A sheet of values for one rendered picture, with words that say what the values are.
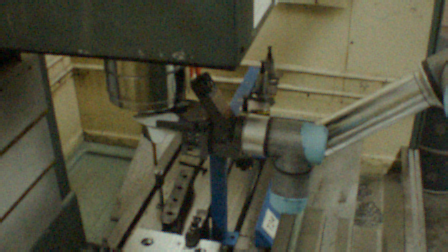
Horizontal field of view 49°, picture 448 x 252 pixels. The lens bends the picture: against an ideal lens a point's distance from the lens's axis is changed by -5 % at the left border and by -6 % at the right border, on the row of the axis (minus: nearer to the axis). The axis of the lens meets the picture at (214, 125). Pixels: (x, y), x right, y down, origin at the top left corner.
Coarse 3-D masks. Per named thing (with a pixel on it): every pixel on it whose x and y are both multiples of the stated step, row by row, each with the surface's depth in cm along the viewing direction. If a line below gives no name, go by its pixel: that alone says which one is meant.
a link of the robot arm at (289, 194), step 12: (276, 168) 97; (312, 168) 103; (276, 180) 98; (288, 180) 96; (300, 180) 96; (276, 192) 99; (288, 192) 97; (300, 192) 98; (276, 204) 100; (288, 204) 99; (300, 204) 100
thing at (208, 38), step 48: (0, 0) 83; (48, 0) 81; (96, 0) 78; (144, 0) 76; (192, 0) 74; (240, 0) 74; (0, 48) 89; (48, 48) 85; (96, 48) 83; (144, 48) 80; (192, 48) 78; (240, 48) 77
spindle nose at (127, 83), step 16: (112, 64) 90; (128, 64) 88; (144, 64) 88; (112, 80) 92; (128, 80) 90; (144, 80) 89; (160, 80) 90; (176, 80) 92; (112, 96) 94; (128, 96) 91; (144, 96) 91; (160, 96) 91; (176, 96) 94
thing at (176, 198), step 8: (184, 176) 161; (192, 176) 160; (176, 184) 156; (184, 184) 156; (192, 184) 160; (176, 192) 153; (184, 192) 153; (192, 192) 161; (168, 200) 150; (176, 200) 151; (184, 200) 152; (168, 208) 146; (176, 208) 146; (168, 216) 143; (176, 216) 143; (168, 224) 142; (176, 224) 144; (176, 232) 147
